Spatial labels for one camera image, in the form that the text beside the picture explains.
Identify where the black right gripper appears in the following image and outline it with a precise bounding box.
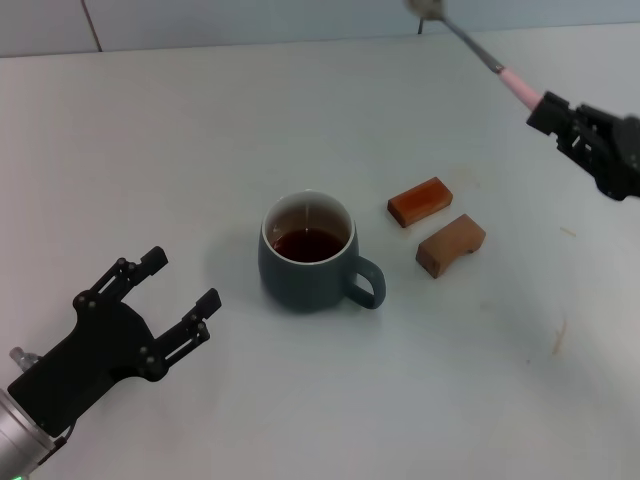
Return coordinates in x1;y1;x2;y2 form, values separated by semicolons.
526;91;640;202

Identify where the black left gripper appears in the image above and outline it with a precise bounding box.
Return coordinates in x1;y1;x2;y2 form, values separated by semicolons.
7;245;222;436

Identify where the pink handled metal spoon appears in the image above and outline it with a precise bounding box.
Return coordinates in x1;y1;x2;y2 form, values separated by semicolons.
407;0;547;110

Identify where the grey mug with dark drink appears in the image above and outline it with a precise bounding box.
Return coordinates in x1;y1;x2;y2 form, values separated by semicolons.
257;189;387;315

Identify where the orange brown wooden block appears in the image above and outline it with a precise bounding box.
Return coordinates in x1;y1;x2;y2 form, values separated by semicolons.
387;175;455;229

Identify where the light wooden arch block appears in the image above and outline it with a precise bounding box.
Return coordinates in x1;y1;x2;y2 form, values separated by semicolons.
415;213;487;279

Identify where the left gripper cable plug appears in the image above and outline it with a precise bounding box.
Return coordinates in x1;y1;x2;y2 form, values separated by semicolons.
9;345;42;372

